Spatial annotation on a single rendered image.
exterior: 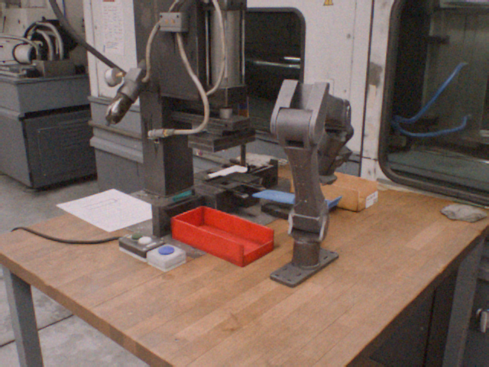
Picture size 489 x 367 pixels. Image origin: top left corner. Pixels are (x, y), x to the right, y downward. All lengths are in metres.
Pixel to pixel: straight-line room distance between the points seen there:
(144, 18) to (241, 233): 0.70
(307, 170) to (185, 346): 0.42
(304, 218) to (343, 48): 0.95
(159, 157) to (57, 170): 3.03
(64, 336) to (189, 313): 1.65
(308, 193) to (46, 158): 3.64
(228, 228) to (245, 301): 0.34
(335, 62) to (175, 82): 0.70
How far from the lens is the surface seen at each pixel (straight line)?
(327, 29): 1.99
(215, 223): 1.39
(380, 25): 1.81
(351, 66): 1.92
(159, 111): 1.59
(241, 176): 1.58
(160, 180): 1.66
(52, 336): 2.68
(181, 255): 1.22
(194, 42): 1.44
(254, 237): 1.31
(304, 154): 1.01
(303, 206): 1.12
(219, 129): 1.44
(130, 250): 1.28
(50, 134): 4.52
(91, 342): 2.58
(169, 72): 1.53
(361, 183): 1.65
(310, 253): 1.17
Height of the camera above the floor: 1.47
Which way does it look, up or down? 20 degrees down
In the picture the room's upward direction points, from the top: straight up
